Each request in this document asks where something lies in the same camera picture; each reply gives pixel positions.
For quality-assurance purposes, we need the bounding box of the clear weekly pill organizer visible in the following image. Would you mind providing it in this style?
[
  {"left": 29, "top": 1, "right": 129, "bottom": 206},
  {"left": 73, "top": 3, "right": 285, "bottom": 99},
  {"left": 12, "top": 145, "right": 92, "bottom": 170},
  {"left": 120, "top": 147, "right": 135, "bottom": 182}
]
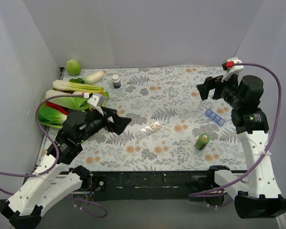
[{"left": 135, "top": 122, "right": 161, "bottom": 139}]

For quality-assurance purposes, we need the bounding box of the green pill bottle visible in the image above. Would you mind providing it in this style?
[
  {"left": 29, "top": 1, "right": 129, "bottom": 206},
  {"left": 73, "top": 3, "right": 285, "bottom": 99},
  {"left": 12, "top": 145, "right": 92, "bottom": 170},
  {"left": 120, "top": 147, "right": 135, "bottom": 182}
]
[{"left": 194, "top": 133, "right": 211, "bottom": 150}]

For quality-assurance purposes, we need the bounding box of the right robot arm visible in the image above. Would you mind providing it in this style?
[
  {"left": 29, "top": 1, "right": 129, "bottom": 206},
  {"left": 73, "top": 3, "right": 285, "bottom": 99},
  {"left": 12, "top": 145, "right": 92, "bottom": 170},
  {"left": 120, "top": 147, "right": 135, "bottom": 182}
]
[{"left": 197, "top": 74, "right": 286, "bottom": 219}]

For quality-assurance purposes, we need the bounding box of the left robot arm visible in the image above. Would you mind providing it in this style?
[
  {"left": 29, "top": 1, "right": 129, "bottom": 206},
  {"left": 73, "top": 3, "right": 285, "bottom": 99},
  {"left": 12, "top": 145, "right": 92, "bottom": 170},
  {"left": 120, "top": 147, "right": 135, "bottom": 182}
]
[{"left": 0, "top": 107, "right": 132, "bottom": 229}]

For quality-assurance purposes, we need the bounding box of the green vegetable tray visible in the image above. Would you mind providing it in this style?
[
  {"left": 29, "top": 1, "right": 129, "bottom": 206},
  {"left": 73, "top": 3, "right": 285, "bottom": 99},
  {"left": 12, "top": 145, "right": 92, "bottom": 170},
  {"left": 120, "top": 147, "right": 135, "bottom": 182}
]
[{"left": 36, "top": 88, "right": 105, "bottom": 129}]

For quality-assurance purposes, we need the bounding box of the napa cabbage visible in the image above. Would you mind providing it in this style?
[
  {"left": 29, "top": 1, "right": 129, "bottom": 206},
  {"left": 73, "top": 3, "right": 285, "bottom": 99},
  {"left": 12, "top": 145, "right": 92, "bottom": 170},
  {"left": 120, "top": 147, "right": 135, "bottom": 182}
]
[{"left": 45, "top": 90, "right": 89, "bottom": 111}]

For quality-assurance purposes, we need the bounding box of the blue pill organizer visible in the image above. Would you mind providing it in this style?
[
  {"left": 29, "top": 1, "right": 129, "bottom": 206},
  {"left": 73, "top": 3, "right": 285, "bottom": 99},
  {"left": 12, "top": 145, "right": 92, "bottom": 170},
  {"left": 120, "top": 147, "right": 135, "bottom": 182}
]
[{"left": 205, "top": 109, "right": 225, "bottom": 126}]

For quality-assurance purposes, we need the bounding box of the red chili pepper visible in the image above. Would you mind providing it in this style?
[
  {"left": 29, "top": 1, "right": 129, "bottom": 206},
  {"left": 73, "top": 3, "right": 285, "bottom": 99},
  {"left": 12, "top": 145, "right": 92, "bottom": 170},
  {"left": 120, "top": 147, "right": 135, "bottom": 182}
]
[{"left": 46, "top": 101, "right": 68, "bottom": 115}]

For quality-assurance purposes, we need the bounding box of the white cap pill bottle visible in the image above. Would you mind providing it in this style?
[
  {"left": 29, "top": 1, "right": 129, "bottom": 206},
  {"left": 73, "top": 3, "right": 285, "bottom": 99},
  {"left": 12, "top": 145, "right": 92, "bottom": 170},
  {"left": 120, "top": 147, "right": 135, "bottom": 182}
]
[{"left": 112, "top": 74, "right": 121, "bottom": 89}]

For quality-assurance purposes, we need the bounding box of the white radish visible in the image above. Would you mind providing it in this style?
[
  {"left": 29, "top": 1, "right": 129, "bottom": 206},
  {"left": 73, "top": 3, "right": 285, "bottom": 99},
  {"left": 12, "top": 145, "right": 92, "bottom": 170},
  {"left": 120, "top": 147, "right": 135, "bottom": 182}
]
[{"left": 85, "top": 71, "right": 104, "bottom": 84}]

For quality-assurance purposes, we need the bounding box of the green bok choy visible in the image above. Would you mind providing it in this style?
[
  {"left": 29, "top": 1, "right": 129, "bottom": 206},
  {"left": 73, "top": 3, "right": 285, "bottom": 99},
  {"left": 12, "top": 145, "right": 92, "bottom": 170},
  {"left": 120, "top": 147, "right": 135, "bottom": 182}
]
[{"left": 38, "top": 107, "right": 67, "bottom": 125}]

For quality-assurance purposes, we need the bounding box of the floral table mat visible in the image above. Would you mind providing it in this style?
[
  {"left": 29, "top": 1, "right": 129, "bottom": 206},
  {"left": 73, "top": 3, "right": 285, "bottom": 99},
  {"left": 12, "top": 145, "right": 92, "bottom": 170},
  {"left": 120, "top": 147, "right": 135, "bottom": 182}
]
[{"left": 71, "top": 66, "right": 246, "bottom": 171}]

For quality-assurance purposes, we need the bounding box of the green cabbage ball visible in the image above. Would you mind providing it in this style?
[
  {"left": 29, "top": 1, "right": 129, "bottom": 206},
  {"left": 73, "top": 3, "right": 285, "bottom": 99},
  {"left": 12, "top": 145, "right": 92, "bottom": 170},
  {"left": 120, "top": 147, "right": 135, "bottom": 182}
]
[{"left": 66, "top": 59, "right": 82, "bottom": 75}]

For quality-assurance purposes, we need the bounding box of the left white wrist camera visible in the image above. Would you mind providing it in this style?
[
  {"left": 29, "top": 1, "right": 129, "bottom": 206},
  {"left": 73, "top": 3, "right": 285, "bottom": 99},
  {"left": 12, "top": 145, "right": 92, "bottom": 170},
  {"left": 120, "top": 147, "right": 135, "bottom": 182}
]
[{"left": 87, "top": 93, "right": 106, "bottom": 115}]

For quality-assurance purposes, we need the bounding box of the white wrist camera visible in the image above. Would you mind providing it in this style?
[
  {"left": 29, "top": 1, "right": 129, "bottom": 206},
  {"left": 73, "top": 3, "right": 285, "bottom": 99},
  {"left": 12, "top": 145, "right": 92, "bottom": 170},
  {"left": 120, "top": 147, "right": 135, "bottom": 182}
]
[
  {"left": 221, "top": 57, "right": 244, "bottom": 83},
  {"left": 87, "top": 93, "right": 106, "bottom": 115}
]

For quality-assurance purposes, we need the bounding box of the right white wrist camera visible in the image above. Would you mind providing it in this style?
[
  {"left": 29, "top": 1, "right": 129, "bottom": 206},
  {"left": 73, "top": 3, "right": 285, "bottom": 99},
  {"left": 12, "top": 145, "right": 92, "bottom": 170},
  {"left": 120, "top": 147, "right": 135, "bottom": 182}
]
[{"left": 221, "top": 57, "right": 244, "bottom": 83}]

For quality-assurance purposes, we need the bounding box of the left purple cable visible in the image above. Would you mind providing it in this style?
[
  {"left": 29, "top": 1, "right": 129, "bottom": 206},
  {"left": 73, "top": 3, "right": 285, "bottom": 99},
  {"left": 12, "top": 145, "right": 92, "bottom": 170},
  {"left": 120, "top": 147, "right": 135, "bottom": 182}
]
[{"left": 0, "top": 92, "right": 108, "bottom": 219}]

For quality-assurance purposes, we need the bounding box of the purple cable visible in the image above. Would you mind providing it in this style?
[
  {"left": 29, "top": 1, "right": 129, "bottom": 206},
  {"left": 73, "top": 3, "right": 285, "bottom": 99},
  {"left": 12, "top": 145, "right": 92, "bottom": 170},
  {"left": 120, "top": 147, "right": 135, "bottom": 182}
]
[
  {"left": 0, "top": 92, "right": 108, "bottom": 219},
  {"left": 188, "top": 62, "right": 282, "bottom": 207}
]

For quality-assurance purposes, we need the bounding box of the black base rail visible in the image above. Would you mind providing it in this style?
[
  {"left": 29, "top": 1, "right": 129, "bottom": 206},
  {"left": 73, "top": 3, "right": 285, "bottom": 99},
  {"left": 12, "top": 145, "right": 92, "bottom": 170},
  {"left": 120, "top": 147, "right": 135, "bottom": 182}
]
[{"left": 64, "top": 169, "right": 232, "bottom": 201}]

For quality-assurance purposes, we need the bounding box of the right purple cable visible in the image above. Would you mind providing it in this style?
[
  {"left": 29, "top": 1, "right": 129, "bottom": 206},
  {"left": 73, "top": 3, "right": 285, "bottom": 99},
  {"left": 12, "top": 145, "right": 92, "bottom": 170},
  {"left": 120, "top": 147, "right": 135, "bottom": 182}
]
[{"left": 188, "top": 62, "right": 282, "bottom": 207}]

